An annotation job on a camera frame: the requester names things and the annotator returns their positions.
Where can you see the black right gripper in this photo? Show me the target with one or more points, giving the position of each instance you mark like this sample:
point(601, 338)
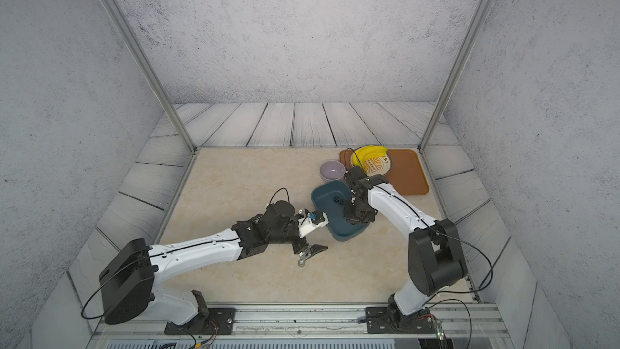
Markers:
point(349, 217)

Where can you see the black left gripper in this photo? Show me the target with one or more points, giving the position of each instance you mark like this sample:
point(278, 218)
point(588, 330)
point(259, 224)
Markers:
point(307, 254)

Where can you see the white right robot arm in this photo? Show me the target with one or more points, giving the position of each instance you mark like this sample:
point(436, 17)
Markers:
point(435, 254)

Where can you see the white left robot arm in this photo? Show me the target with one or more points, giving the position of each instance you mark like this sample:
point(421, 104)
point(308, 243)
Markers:
point(133, 283)

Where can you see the teal plastic storage box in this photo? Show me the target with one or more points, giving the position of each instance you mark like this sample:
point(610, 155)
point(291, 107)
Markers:
point(339, 227)

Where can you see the lilac grey bowl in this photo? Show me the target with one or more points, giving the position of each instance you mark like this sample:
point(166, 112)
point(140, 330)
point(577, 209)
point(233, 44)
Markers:
point(332, 170)

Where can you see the patterned ceramic plate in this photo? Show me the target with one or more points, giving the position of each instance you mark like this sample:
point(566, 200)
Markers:
point(383, 171)

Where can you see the yellow banana bunch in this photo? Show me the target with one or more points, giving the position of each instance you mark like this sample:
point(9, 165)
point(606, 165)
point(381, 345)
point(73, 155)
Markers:
point(369, 157)

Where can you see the brown plastic tray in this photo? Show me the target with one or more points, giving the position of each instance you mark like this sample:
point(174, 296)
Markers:
point(407, 174)

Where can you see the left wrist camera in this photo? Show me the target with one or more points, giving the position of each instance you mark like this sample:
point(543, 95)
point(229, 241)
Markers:
point(311, 221)

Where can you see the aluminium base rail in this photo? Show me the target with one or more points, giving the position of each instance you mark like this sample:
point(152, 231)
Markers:
point(447, 324)

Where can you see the aluminium frame post right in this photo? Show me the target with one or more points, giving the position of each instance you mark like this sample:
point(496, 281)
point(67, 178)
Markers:
point(469, 40)

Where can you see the aluminium frame post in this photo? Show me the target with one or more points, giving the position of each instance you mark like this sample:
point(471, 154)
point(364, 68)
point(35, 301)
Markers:
point(121, 24)
point(469, 40)

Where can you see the aluminium frame post left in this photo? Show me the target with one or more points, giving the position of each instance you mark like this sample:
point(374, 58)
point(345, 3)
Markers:
point(121, 24)

